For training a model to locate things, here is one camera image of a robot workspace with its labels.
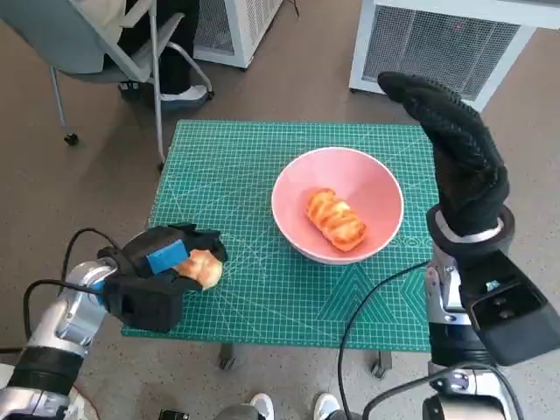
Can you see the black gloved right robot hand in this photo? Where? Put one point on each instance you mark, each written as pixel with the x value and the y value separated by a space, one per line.
pixel 472 175

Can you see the black left hand blue tape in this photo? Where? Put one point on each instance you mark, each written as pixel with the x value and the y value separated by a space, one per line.
pixel 166 245

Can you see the round bread bun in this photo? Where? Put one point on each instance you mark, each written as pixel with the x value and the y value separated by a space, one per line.
pixel 203 269

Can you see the pink bowl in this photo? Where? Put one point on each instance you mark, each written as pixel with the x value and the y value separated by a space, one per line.
pixel 376 184

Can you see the long braided bread loaf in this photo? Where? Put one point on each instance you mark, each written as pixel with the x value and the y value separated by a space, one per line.
pixel 334 219

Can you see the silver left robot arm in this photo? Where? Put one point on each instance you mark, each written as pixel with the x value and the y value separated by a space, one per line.
pixel 65 302

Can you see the green cutting mat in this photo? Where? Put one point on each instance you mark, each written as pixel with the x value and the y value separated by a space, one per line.
pixel 271 302

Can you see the grey table caster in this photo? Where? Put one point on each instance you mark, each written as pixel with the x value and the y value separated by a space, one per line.
pixel 227 359
pixel 381 365

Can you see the large white mesh cabinet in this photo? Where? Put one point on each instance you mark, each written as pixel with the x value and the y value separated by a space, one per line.
pixel 437 48

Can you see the grey office chair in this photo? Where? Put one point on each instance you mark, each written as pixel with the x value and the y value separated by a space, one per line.
pixel 52 39

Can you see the small white mesh cabinet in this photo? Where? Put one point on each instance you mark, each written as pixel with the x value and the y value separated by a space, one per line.
pixel 258 22

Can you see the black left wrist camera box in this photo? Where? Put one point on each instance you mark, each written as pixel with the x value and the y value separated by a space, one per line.
pixel 149 306

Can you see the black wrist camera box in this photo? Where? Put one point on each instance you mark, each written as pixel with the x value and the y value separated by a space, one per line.
pixel 512 324
pixel 149 306

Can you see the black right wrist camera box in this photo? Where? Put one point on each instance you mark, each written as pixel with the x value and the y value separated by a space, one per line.
pixel 512 324

